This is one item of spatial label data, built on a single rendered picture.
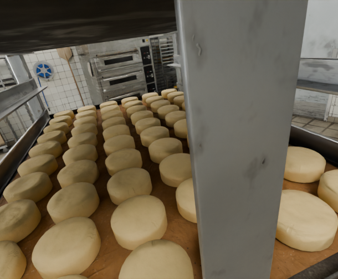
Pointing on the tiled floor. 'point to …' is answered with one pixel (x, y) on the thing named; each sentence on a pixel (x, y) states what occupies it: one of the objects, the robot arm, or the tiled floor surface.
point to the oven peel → (65, 52)
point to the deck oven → (118, 69)
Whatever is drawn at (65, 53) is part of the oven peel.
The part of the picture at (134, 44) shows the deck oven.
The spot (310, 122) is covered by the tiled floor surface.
